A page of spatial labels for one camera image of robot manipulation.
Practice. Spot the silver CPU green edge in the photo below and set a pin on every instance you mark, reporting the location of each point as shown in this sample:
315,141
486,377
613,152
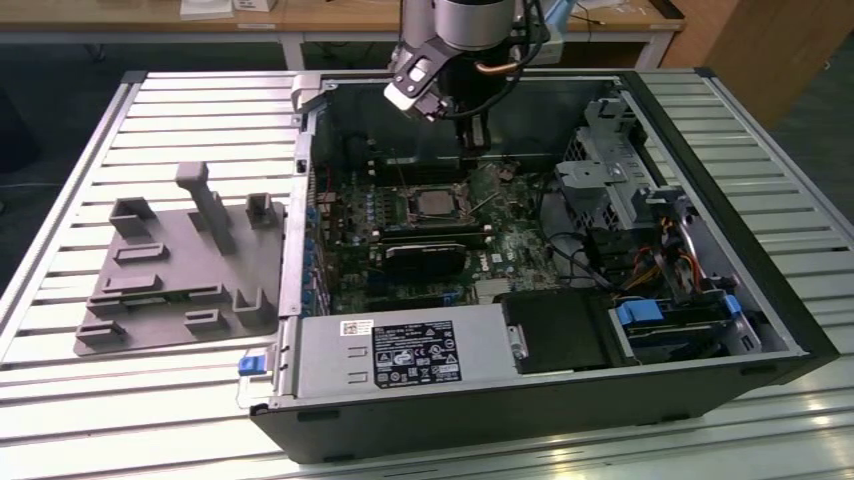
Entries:
438,202

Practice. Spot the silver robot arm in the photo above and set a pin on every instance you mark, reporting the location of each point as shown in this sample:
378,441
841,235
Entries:
467,25

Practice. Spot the CPU socket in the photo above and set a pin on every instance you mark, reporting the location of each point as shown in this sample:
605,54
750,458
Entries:
436,223

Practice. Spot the RAM slot white clips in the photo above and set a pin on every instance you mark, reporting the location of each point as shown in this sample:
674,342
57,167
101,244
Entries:
434,231
434,239

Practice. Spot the round silver coin battery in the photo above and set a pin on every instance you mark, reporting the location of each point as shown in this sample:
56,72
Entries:
504,173

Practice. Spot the pale blue teach pendant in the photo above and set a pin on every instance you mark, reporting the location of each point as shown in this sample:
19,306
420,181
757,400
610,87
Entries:
556,10

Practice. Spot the silver metal drive cage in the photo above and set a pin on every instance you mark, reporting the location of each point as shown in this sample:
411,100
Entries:
601,175

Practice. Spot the flat black item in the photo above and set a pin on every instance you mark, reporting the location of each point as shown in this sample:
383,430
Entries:
667,7

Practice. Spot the green motherboard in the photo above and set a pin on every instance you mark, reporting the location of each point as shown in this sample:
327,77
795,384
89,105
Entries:
514,250

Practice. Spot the black graphics card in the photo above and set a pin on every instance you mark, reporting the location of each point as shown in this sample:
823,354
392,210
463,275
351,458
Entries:
427,260

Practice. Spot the white box black label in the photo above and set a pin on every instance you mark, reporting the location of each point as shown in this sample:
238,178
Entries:
254,5

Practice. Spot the silver finned heatsink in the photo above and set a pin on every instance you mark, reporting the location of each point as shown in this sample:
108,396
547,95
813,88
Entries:
495,291

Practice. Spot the wooden cabinet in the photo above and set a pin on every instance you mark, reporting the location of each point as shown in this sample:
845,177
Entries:
767,50

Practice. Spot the hard disk in blue carrier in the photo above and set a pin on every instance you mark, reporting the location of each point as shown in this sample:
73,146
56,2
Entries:
637,312

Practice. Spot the silver power supply unit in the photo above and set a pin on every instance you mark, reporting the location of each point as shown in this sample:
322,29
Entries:
334,360

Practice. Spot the blue plastic clip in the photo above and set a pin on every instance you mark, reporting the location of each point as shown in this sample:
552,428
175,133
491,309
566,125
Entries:
731,306

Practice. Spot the grey plastic parts rack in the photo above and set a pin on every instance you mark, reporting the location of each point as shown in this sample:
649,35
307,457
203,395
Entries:
174,280

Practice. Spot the blue plastic latch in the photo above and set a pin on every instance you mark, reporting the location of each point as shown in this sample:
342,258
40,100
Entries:
250,364

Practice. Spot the silver disk bay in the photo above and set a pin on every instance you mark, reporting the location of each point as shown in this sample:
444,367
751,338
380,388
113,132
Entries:
747,345

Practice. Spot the black silver PC case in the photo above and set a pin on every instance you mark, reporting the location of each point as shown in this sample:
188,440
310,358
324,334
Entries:
467,430

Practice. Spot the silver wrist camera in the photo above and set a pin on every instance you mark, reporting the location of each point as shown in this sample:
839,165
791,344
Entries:
410,95

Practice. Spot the wooden desk white frame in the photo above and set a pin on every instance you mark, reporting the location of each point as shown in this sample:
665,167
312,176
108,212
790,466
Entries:
300,15

